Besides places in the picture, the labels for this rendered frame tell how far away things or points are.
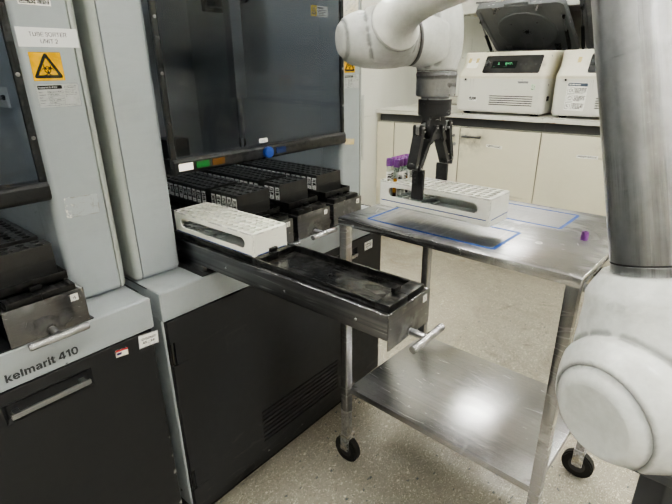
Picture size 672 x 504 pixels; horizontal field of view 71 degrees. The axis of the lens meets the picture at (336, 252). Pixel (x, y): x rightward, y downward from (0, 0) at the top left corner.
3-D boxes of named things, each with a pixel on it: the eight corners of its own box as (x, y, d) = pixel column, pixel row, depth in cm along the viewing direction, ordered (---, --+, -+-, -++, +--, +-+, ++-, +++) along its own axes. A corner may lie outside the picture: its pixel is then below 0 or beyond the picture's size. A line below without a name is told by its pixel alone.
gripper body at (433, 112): (439, 99, 102) (437, 143, 106) (459, 97, 108) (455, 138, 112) (410, 98, 107) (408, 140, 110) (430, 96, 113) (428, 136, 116)
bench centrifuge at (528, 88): (453, 112, 308) (462, 1, 285) (495, 106, 351) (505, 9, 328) (540, 117, 273) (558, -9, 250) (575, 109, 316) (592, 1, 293)
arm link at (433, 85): (465, 70, 106) (462, 98, 108) (430, 71, 112) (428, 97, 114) (444, 71, 100) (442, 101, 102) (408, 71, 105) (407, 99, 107)
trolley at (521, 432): (333, 454, 155) (328, 214, 126) (412, 388, 187) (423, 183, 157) (538, 595, 113) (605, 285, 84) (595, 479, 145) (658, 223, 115)
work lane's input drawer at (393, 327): (165, 258, 121) (159, 225, 118) (210, 243, 131) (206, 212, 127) (409, 363, 77) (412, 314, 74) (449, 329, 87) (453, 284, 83)
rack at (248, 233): (175, 234, 118) (172, 210, 115) (209, 224, 125) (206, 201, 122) (254, 263, 100) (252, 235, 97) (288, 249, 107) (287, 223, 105)
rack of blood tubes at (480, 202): (378, 203, 121) (379, 179, 119) (401, 196, 128) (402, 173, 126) (488, 227, 102) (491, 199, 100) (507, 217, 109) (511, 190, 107)
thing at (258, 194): (265, 207, 133) (264, 186, 131) (270, 208, 132) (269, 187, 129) (232, 217, 124) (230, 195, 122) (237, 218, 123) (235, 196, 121)
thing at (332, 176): (336, 187, 154) (336, 168, 152) (341, 188, 153) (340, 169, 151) (311, 194, 146) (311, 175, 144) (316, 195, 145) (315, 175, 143)
